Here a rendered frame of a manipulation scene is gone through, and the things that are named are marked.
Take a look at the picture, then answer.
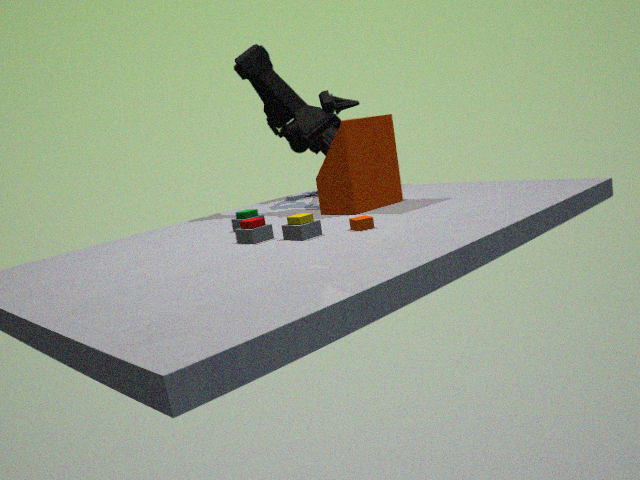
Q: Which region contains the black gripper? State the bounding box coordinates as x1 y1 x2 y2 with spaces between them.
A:
319 90 359 115

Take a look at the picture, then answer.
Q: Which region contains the red button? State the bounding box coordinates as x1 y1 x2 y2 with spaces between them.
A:
235 218 274 244

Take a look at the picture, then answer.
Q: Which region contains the green button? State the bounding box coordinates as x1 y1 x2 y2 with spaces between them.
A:
232 209 264 232

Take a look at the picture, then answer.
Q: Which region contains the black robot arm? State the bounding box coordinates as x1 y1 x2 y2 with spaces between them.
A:
234 44 342 156

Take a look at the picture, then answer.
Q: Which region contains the yellow button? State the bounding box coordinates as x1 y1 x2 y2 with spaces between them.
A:
281 213 322 241

